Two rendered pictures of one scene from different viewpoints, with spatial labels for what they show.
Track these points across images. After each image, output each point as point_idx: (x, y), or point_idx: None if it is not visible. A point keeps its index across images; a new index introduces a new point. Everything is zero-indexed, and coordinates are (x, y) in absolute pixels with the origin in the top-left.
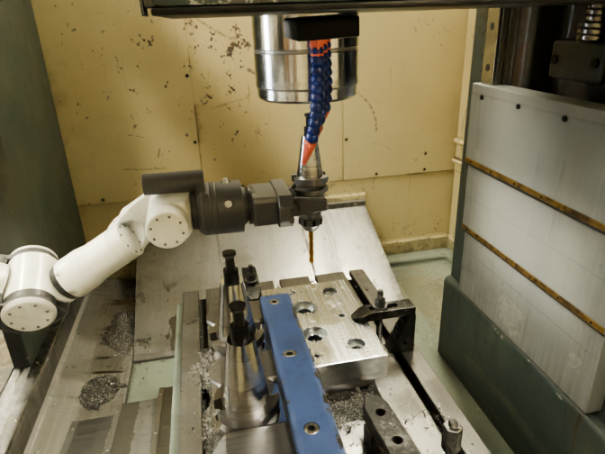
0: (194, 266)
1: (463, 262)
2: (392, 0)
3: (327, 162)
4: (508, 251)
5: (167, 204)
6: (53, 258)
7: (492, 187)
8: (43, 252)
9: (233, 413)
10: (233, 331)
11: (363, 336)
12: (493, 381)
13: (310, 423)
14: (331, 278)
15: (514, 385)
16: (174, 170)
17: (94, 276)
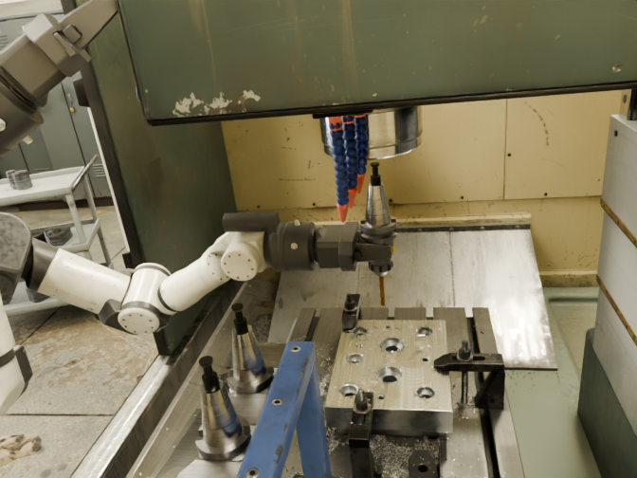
0: (333, 278)
1: (596, 318)
2: (350, 104)
3: (485, 179)
4: (628, 318)
5: (242, 242)
6: (165, 275)
7: (621, 240)
8: (157, 269)
9: (205, 445)
10: (202, 379)
11: (436, 386)
12: (617, 462)
13: (253, 468)
14: (448, 314)
15: (632, 473)
16: (322, 182)
17: (189, 296)
